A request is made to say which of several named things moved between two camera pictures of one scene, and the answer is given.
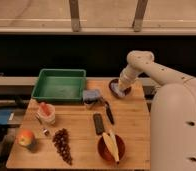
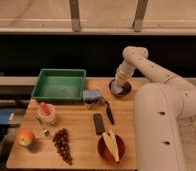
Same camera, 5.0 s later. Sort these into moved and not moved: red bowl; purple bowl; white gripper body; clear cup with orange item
Moved: white gripper body
Not moved: clear cup with orange item; red bowl; purple bowl
